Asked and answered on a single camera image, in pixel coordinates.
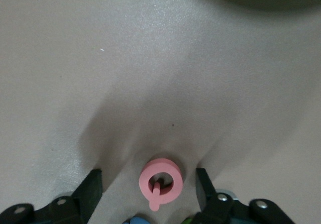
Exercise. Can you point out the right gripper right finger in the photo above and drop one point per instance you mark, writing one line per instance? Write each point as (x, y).
(204, 186)

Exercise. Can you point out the blue letter G block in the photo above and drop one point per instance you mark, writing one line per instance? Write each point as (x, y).
(136, 221)

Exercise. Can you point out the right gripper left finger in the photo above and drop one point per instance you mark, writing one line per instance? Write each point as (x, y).
(92, 186)

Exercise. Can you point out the brown table mat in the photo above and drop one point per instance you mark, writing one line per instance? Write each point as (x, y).
(75, 58)

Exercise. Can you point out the green capital B block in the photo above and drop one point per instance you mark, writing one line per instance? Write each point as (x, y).
(189, 221)

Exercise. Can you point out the pink letter Q block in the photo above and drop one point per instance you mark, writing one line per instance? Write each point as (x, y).
(148, 176)

